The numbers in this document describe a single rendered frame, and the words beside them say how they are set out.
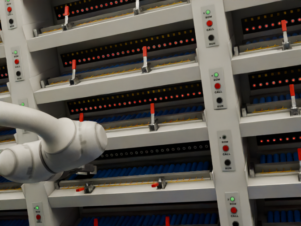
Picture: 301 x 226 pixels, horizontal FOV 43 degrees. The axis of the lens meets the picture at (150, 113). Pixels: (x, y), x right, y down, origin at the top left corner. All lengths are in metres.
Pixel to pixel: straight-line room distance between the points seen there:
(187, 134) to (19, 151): 0.50
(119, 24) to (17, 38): 0.39
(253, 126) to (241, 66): 0.18
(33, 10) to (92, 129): 0.69
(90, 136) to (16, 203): 0.64
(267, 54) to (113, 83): 0.49
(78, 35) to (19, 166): 0.52
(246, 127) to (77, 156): 0.50
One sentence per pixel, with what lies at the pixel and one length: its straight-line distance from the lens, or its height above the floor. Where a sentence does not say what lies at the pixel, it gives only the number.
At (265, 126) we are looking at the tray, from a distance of 1.17.
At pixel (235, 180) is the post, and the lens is 1.20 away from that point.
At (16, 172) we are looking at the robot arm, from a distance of 1.05.
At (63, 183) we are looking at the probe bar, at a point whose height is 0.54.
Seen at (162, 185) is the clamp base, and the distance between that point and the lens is 1.26.
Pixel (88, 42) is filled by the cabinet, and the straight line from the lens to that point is 1.55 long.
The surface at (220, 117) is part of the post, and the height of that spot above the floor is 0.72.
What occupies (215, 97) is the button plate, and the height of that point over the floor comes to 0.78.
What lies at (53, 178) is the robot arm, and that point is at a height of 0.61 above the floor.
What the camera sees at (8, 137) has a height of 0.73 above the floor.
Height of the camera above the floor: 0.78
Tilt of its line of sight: 1 degrees down
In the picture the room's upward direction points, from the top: 8 degrees counter-clockwise
